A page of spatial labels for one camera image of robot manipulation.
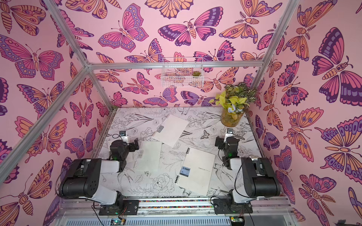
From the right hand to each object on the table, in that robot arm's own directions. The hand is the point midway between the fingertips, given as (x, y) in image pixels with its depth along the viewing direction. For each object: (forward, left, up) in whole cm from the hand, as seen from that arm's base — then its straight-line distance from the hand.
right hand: (227, 136), depth 93 cm
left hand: (-2, +64, 0) cm, 64 cm away
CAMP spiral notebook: (-22, +21, -7) cm, 31 cm away
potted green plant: (+16, -3, +18) cm, 24 cm away
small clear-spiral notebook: (-14, +52, -8) cm, 54 cm away
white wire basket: (+40, +31, +18) cm, 54 cm away
